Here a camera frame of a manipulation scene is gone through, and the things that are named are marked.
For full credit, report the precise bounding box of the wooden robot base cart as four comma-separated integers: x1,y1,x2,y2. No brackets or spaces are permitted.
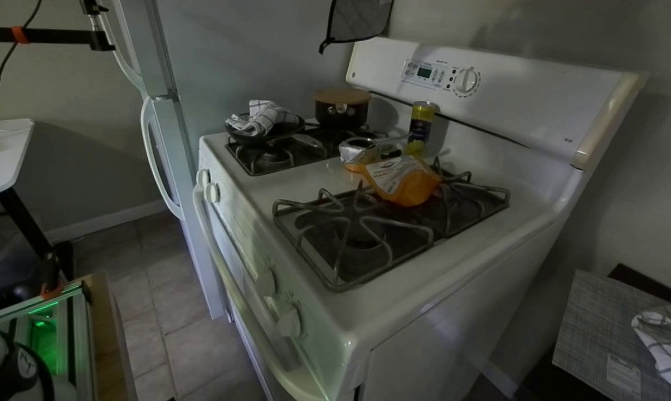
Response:
0,273,136,401

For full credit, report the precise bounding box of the dark cooking pot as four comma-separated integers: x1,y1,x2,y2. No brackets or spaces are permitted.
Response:
315,101,370,130

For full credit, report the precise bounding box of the black stove grate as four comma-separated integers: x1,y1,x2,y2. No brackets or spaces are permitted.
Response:
273,171,511,292

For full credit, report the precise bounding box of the small open tin can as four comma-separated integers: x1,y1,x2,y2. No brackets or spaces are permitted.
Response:
340,136,380,165

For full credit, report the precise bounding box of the orange snack bag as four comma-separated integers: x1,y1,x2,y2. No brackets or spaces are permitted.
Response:
363,157,441,207

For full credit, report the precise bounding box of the white gas stove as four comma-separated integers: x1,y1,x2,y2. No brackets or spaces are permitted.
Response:
193,37,644,401

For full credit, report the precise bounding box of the black frying pan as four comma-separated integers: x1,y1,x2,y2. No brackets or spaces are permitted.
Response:
227,120,323,149

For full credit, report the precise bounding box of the white stove knob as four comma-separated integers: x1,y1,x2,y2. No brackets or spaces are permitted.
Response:
276,306,303,339
255,267,280,296

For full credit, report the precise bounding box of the white checkered kitchen towel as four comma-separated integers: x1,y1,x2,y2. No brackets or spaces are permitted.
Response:
226,101,300,138

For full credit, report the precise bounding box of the white refrigerator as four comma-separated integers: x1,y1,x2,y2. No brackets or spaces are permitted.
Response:
91,0,227,319

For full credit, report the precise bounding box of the grey patterned placemat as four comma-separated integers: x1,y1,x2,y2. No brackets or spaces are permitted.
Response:
554,272,671,401

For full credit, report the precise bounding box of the white table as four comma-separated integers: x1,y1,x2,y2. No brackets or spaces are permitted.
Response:
0,118,54,258

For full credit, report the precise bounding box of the black mesh wall hanger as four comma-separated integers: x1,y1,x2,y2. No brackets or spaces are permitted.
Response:
319,0,396,51

